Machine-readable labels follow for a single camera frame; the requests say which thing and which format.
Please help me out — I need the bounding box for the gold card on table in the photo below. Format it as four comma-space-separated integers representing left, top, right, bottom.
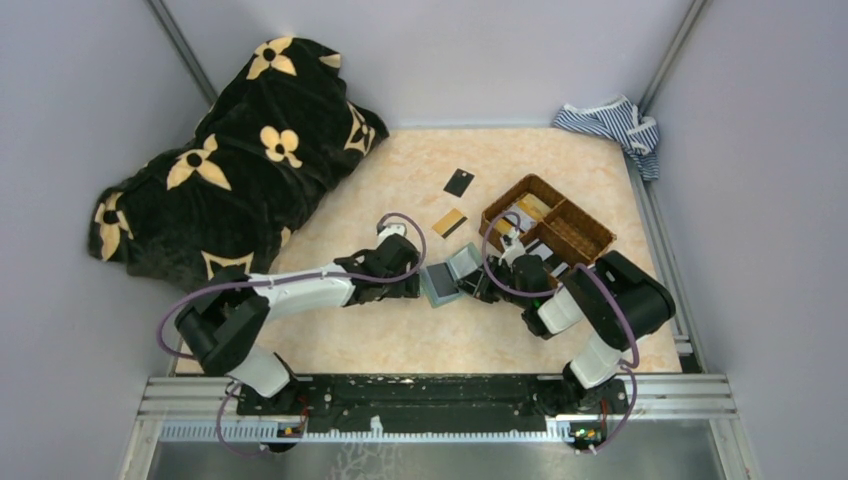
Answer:
432, 208, 467, 239

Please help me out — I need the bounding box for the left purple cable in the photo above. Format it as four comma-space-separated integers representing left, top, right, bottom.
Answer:
155, 212, 428, 362

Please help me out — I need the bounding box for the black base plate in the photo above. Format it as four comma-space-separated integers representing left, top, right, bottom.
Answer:
236, 374, 629, 434

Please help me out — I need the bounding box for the white card with black stripe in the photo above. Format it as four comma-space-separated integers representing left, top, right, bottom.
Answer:
526, 239, 554, 261

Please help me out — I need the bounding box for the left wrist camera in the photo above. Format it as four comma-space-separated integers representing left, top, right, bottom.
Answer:
377, 223, 407, 245

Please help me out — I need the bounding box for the black floral blanket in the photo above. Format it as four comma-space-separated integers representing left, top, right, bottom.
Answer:
87, 36, 389, 291

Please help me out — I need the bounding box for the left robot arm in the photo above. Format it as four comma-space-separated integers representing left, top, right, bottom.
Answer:
174, 232, 426, 414

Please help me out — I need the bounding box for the silver card in basket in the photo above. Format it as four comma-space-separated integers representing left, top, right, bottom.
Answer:
503, 209, 537, 233

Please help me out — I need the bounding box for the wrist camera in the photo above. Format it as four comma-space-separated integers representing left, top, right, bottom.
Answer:
377, 223, 407, 245
500, 229, 527, 266

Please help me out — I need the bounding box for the grey card in holder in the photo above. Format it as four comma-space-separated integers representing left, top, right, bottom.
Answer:
427, 263, 460, 302

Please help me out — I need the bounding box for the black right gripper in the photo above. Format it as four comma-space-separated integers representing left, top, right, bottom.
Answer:
453, 254, 530, 309

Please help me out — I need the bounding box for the green card holder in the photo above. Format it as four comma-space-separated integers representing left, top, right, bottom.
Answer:
419, 243, 483, 308

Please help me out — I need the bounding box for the woven wicker divided basket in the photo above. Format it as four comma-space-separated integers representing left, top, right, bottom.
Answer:
479, 174, 616, 268

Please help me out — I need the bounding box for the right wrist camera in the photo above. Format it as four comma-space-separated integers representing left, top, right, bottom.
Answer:
500, 229, 527, 266

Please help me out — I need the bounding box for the black card on table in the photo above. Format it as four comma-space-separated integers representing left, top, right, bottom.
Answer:
443, 169, 475, 198

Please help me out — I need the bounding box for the aluminium frame rail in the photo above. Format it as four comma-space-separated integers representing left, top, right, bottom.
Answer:
120, 374, 760, 479

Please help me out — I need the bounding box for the blue striped cloth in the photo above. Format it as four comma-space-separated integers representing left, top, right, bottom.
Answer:
552, 95, 660, 182

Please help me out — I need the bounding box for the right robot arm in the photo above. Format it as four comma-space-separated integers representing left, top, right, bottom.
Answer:
456, 250, 676, 412

